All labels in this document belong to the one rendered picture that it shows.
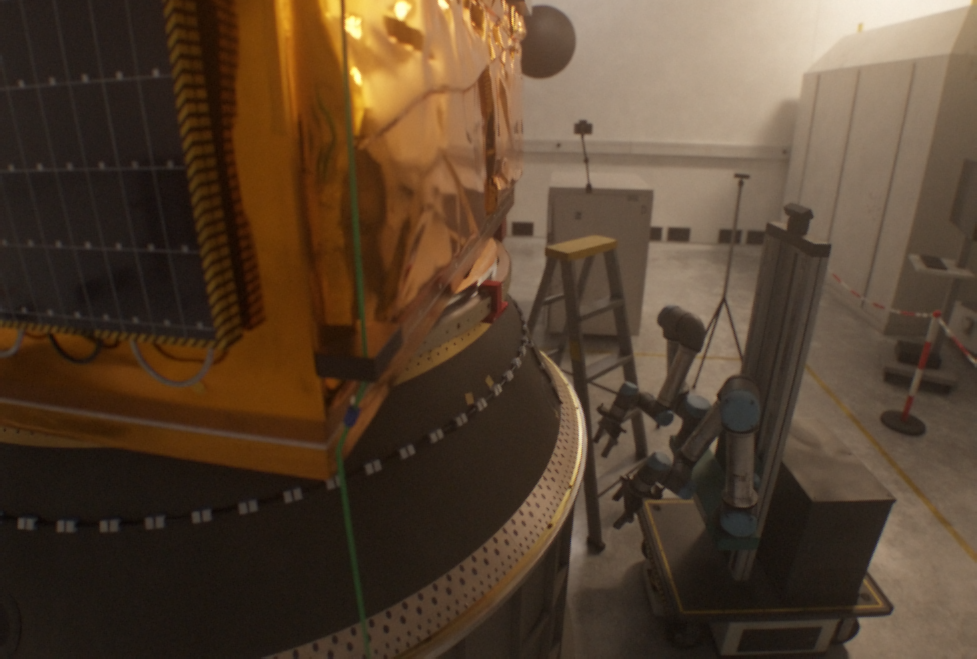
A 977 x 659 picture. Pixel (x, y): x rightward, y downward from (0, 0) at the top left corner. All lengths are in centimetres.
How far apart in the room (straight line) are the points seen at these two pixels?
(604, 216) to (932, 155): 331
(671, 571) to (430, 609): 153
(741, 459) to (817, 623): 101
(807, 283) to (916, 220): 459
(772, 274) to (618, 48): 692
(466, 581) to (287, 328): 82
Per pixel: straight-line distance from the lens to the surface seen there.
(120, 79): 58
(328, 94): 56
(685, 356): 228
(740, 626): 255
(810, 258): 192
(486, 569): 129
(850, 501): 237
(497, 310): 135
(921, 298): 680
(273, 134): 54
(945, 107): 643
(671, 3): 897
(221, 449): 74
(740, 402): 174
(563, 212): 478
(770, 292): 220
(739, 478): 191
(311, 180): 56
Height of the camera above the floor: 217
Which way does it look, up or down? 20 degrees down
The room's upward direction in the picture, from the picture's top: straight up
